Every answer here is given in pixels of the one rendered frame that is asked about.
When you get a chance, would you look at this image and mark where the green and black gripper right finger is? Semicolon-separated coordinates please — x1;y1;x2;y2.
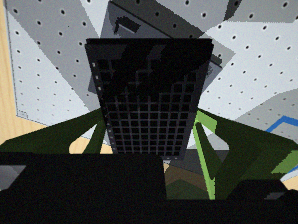
192;108;298;199

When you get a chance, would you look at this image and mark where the blue tape outline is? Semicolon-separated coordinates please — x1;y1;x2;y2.
266;116;298;173

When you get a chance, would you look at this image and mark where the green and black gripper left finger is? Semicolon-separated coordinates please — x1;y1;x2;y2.
0;108;106;154

